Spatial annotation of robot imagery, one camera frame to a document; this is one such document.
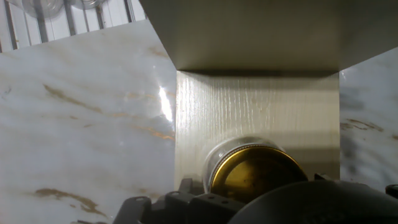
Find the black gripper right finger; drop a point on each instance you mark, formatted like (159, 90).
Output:
(323, 177)

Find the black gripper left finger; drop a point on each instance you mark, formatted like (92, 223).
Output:
(186, 207)

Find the glass jar gold lid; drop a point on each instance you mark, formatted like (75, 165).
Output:
(255, 174)

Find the cream wooden shelf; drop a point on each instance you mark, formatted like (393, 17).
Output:
(264, 102)

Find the marble patterned mat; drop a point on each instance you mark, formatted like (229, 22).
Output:
(77, 140)

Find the clear plastic cup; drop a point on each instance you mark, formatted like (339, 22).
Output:
(40, 7)
(88, 3)

